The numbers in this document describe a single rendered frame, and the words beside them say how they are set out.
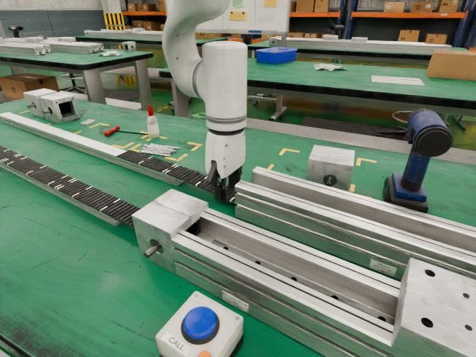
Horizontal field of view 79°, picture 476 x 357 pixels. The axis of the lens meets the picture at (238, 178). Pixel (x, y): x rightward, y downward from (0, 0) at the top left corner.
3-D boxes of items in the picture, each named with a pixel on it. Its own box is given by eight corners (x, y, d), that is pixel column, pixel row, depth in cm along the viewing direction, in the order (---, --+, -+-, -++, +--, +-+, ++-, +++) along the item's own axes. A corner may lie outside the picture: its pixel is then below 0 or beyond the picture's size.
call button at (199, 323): (178, 333, 36) (176, 324, 35) (197, 309, 39) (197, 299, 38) (203, 350, 34) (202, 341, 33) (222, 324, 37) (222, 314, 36)
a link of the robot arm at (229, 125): (222, 104, 65) (222, 117, 66) (197, 115, 58) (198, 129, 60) (255, 110, 61) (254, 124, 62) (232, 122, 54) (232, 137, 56)
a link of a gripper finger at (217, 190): (215, 173, 65) (216, 197, 69) (207, 179, 63) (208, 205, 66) (227, 177, 64) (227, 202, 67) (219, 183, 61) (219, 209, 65)
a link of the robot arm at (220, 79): (193, 113, 59) (231, 122, 54) (188, 42, 52) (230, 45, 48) (218, 103, 65) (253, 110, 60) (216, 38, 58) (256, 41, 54)
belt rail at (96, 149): (0, 121, 119) (-3, 114, 118) (10, 119, 122) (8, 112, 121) (176, 186, 75) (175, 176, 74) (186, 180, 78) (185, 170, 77)
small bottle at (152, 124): (150, 134, 106) (144, 103, 100) (160, 134, 107) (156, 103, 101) (148, 139, 103) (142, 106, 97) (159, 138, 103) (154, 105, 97)
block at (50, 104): (40, 121, 119) (31, 98, 115) (66, 113, 128) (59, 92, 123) (54, 125, 115) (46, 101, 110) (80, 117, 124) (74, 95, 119)
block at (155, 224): (129, 263, 53) (119, 222, 48) (176, 226, 62) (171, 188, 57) (166, 285, 48) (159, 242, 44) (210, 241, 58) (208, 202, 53)
